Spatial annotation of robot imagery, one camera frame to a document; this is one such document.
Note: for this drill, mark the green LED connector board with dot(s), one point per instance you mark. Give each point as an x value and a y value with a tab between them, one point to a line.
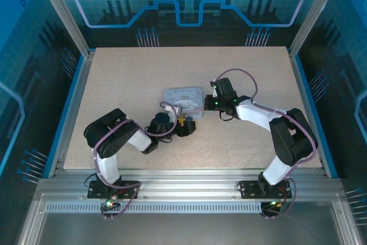
273	203
110	203

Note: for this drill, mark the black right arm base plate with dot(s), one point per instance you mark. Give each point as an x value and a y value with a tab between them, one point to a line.
248	190

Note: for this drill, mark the long aluminium frame rail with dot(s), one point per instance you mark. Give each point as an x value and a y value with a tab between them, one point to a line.
186	182

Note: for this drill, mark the aluminium side frame rail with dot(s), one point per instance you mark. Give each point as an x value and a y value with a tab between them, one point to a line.
308	118
73	118

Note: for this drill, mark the pastel cartoon tin box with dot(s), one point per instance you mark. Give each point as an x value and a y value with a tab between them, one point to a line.
183	98

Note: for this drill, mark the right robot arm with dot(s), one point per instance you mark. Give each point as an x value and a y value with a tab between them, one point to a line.
258	113

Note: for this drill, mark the blue side trim strip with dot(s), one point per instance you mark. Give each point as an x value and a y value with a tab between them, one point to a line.
63	118
316	118

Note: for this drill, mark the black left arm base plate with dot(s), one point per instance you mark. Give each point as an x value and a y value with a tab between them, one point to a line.
96	190

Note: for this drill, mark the grey metal bottom panel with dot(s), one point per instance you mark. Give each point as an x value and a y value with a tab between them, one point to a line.
186	230

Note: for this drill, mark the aluminium corner post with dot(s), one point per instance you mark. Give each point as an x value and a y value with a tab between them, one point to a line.
312	12
61	12

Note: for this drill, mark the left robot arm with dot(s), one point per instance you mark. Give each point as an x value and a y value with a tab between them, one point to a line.
106	167

